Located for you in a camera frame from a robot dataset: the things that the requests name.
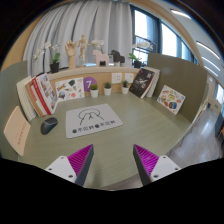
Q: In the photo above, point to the white sticker sheet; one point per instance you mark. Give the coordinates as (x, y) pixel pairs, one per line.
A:
(69, 89)

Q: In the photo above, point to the white printed mouse pad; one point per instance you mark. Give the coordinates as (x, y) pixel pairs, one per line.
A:
(93, 125)

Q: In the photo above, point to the wooden desk back shelf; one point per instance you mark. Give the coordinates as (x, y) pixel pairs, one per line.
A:
(103, 70)

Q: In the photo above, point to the wooden artist mannequin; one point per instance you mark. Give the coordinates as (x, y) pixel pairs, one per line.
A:
(82, 45)

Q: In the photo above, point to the thick white book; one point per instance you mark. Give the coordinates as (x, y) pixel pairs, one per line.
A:
(25, 98)

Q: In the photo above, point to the tan book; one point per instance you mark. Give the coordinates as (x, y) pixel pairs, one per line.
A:
(32, 100)

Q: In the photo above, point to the ceiling light strips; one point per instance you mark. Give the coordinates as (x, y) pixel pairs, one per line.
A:
(208, 50)

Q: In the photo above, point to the black wooden horse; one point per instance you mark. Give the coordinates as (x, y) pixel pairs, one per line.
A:
(117, 57)

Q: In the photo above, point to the dark grey computer mouse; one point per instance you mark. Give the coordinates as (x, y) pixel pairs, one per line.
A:
(48, 125)

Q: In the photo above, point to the red-spine book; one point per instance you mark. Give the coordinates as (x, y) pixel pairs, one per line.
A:
(40, 95)

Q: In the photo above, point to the purple round number sign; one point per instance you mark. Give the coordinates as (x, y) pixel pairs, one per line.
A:
(89, 81)

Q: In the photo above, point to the colourful sticker card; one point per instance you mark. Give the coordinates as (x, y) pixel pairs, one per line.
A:
(171, 99)

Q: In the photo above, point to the white wall socket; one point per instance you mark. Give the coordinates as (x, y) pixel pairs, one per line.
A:
(129, 77)
(116, 78)

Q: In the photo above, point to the grey-green desk partition panel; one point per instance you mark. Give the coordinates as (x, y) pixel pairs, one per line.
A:
(10, 90)
(180, 76)

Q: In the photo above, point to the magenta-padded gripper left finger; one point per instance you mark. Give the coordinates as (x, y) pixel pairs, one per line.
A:
(78, 161)

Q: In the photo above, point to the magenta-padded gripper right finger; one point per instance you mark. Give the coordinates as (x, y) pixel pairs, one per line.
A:
(148, 161)

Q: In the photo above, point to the black cover book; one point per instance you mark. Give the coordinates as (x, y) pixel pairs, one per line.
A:
(141, 83)

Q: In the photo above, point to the white photo-cover book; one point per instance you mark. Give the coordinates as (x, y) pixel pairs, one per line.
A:
(47, 90)

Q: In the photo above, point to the dark-framed window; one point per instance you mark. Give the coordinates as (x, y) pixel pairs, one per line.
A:
(168, 41)

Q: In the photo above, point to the wooden hand model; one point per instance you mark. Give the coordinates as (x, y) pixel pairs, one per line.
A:
(71, 53)

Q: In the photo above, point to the pink wooden horse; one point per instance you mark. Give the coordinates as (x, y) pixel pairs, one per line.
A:
(100, 57)

